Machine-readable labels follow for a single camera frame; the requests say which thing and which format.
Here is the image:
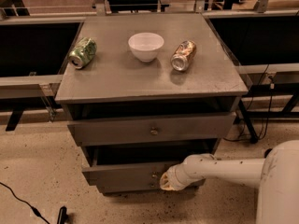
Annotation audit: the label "grey drawer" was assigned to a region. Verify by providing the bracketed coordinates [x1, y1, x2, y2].
[68, 112, 236, 147]
[82, 139, 215, 186]
[95, 177, 206, 194]

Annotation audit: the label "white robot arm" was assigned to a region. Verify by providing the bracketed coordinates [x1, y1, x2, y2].
[160, 140, 299, 224]

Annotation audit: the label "grey bottom drawer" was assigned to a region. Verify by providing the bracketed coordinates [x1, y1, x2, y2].
[95, 177, 206, 194]

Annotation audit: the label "grey wooden drawer cabinet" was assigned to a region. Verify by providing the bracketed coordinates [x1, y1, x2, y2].
[55, 13, 249, 194]

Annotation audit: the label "grey top drawer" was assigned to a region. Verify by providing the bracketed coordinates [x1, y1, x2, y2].
[68, 112, 236, 147]

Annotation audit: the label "black shoe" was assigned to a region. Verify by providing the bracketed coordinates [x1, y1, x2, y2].
[264, 148, 272, 158]

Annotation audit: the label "black cylindrical floor object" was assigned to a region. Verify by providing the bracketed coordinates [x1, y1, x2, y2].
[57, 206, 68, 224]

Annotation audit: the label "orange silver soda can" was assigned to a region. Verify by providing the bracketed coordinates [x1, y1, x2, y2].
[170, 40, 197, 72]

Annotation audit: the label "white ceramic bowl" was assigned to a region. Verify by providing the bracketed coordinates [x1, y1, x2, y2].
[128, 33, 164, 63]

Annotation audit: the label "crushed green soda can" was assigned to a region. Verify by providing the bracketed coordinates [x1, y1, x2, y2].
[68, 37, 97, 69]

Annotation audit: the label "black cables under table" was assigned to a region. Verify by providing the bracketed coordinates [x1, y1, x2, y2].
[222, 63, 277, 143]

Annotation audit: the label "black floor cable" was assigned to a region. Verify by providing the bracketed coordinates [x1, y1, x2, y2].
[0, 181, 51, 224]

